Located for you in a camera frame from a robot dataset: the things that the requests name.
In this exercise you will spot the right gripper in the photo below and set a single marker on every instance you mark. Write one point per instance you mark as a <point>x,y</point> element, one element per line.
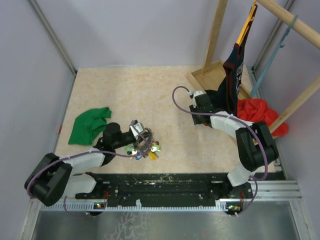
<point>197,121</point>

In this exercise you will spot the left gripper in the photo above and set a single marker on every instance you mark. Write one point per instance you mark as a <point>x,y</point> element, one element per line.
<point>139,139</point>

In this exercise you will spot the large metal keyring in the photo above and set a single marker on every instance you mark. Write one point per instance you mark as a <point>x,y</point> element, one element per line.
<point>146,141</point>

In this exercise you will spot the bunch of tagged keys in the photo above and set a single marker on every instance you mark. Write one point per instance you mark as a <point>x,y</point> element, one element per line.
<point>151,152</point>

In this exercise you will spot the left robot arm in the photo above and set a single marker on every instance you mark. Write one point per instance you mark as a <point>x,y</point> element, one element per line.
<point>58,177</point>

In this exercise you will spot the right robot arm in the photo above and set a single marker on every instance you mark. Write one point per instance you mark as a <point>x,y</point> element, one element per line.
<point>255,144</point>

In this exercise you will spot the dark navy jersey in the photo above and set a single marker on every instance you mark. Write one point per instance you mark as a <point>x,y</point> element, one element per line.
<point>226,97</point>

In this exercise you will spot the wooden clothes rack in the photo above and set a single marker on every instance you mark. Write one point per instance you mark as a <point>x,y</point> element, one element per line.
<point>211,73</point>

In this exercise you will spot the green cloth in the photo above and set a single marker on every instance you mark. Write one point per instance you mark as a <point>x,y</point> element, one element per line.
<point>88,125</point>

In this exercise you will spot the red cloth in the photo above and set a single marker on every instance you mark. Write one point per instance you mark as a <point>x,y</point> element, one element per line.
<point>256,110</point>

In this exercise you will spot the blue clothes hanger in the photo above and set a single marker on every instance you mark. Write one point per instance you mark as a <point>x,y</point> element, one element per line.
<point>280,44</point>

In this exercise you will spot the yellow clothes hanger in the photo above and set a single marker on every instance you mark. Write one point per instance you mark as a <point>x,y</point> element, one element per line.
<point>249,19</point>

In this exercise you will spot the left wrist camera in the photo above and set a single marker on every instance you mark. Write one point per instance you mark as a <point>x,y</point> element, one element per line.
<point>136,128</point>

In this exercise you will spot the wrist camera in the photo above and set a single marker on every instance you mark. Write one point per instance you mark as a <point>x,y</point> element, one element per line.
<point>194,94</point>
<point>136,128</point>

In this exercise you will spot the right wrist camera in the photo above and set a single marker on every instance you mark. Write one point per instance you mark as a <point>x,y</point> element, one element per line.
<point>194,94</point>

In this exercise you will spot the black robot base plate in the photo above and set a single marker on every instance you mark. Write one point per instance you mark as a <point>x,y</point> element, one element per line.
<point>114,186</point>

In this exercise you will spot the aluminium frame rail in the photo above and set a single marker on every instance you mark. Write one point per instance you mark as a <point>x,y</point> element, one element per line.
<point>262,191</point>

